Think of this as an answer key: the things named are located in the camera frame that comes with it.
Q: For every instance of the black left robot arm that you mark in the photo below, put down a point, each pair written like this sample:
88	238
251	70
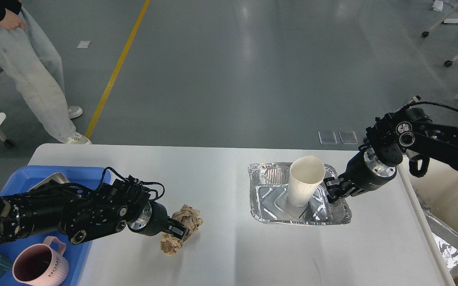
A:
84	214

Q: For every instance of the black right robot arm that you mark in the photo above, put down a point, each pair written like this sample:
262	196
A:
408	131

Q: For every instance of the person legs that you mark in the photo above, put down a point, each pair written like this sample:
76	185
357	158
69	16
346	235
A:
31	60

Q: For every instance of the white paper cup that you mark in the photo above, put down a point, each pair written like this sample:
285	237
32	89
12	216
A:
305	174

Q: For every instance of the pink mug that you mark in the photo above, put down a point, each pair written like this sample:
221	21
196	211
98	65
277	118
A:
42	264

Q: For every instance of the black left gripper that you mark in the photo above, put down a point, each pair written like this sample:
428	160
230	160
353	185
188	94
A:
154	219

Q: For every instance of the brown paper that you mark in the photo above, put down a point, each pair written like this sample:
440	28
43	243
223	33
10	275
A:
190	218

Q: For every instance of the aluminium foil tray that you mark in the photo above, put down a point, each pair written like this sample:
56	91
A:
268	199

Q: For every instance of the stainless steel tray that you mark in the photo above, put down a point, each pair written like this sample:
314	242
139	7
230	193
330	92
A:
57	177

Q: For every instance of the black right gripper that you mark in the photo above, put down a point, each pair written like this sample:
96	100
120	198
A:
364	172

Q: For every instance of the blue plastic tray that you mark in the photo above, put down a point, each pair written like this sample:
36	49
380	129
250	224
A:
24	179

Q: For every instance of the white bin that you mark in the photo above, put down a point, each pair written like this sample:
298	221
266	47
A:
438	189

